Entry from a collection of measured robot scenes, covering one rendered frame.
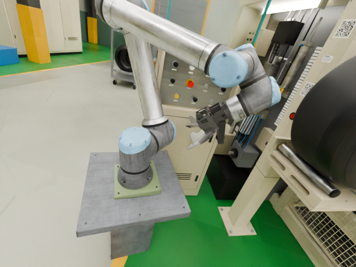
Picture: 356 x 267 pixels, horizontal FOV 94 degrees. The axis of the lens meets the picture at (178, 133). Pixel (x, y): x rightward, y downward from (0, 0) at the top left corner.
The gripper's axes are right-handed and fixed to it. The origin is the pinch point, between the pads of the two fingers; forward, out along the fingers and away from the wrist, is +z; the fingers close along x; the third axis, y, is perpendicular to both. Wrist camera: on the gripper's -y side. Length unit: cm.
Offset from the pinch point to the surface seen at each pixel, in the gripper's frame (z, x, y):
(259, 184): -12, -18, -79
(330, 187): -41, 12, -47
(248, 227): 14, -10, -126
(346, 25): -80, -39, -11
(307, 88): -59, -35, -31
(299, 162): -37, -4, -48
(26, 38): 333, -394, 186
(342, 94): -56, -3, -15
